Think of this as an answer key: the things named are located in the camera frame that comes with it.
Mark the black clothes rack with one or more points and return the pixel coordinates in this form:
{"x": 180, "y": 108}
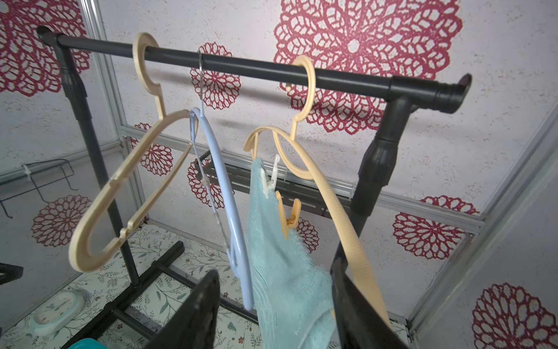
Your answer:
{"x": 403, "y": 96}

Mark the white clothespin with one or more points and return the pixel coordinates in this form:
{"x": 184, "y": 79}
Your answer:
{"x": 269, "y": 183}

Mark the teal plastic basket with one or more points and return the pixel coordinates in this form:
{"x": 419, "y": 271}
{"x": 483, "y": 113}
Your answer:
{"x": 87, "y": 343}

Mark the teal plain towel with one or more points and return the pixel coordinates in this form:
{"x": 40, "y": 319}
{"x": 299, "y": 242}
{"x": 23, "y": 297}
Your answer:
{"x": 292, "y": 295}

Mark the beige plastic hanger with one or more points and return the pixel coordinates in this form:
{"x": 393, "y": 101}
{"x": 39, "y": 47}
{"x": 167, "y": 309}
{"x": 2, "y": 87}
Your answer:
{"x": 363, "y": 273}

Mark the cream plastic hanger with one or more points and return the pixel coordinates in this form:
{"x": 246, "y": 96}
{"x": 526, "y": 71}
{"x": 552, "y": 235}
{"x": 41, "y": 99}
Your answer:
{"x": 81, "y": 257}

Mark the white round clock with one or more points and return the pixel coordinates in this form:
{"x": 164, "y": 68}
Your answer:
{"x": 55, "y": 313}

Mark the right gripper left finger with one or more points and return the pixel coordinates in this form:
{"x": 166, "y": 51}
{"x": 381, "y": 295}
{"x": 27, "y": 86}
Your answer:
{"x": 194, "y": 324}

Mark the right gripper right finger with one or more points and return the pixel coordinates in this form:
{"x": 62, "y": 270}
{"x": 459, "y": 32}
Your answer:
{"x": 359, "y": 325}

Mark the light blue hanger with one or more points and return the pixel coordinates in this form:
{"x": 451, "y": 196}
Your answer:
{"x": 235, "y": 244}

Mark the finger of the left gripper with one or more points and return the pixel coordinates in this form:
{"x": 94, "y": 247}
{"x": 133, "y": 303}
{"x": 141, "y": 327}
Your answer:
{"x": 10, "y": 273}

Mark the black wire wall rack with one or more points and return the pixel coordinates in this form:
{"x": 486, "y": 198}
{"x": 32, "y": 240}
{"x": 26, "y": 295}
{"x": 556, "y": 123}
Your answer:
{"x": 33, "y": 177}

